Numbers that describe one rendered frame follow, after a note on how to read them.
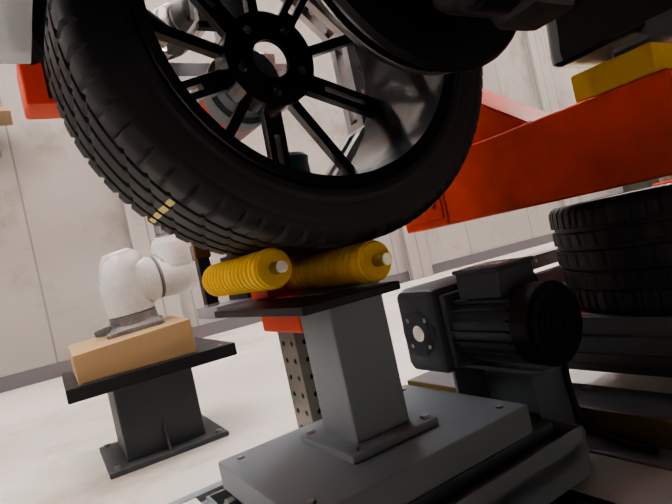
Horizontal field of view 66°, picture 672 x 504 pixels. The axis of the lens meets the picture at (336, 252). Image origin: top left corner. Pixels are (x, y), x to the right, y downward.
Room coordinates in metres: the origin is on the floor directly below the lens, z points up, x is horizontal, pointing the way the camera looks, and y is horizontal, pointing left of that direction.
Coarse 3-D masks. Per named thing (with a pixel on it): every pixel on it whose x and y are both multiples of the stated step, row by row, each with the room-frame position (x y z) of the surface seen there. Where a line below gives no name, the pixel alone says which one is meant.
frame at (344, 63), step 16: (304, 16) 1.07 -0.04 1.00; (320, 16) 1.05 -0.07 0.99; (320, 32) 1.08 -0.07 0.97; (336, 32) 1.06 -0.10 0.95; (352, 48) 1.08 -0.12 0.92; (336, 64) 1.10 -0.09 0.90; (352, 64) 1.06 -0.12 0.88; (352, 80) 1.06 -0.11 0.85; (352, 112) 1.10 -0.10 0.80; (352, 128) 1.09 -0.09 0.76; (352, 144) 1.04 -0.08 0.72
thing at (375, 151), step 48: (192, 0) 0.84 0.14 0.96; (288, 0) 0.92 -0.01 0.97; (192, 48) 0.83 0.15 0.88; (240, 48) 0.83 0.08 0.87; (288, 48) 0.88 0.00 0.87; (336, 48) 0.97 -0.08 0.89; (192, 96) 0.61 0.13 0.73; (240, 96) 0.85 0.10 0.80; (288, 96) 0.87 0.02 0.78; (336, 96) 0.95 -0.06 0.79; (384, 96) 0.98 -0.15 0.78; (432, 96) 0.85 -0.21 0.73; (240, 144) 0.64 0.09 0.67; (384, 144) 0.91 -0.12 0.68
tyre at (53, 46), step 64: (64, 0) 0.55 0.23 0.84; (64, 64) 0.60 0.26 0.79; (128, 64) 0.58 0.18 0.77; (128, 128) 0.57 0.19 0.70; (192, 128) 0.61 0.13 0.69; (448, 128) 0.82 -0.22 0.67; (128, 192) 0.72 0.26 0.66; (192, 192) 0.61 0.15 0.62; (256, 192) 0.64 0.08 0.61; (320, 192) 0.69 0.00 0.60; (384, 192) 0.74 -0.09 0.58
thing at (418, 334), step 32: (416, 288) 1.07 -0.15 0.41; (448, 288) 1.04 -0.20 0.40; (480, 288) 0.95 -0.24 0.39; (512, 288) 0.93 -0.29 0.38; (544, 288) 0.88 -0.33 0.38; (416, 320) 1.06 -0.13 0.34; (448, 320) 1.01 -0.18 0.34; (480, 320) 0.95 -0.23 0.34; (512, 320) 0.88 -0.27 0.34; (544, 320) 0.87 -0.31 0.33; (576, 320) 0.91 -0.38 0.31; (416, 352) 1.08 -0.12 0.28; (448, 352) 1.02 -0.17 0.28; (480, 352) 0.96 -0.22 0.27; (512, 352) 0.90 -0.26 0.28; (544, 352) 0.86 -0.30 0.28; (480, 384) 1.15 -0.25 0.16; (512, 384) 1.09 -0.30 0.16; (544, 384) 0.96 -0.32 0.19; (544, 416) 0.95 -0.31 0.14; (640, 448) 0.86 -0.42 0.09
